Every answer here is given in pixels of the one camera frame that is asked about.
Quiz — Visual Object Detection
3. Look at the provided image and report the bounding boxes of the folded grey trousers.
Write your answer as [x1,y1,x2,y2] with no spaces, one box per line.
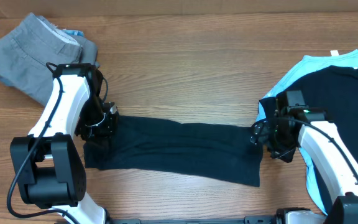
[0,13,98,106]

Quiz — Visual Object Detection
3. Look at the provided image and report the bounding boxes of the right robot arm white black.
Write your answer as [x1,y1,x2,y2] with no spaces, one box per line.
[250,90,358,223]

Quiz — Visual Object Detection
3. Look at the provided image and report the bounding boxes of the black t-shirt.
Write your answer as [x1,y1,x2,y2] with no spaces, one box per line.
[83,116,263,187]
[258,59,358,215]

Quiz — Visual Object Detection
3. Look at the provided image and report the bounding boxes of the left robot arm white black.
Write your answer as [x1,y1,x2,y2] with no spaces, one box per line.
[6,62,118,224]

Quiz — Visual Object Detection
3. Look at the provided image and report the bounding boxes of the folded blue white cloth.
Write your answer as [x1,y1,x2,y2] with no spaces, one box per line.
[63,29,85,37]

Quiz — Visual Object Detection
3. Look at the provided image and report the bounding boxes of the black t-shirt in pile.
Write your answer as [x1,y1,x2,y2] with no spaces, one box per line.
[258,59,358,215]

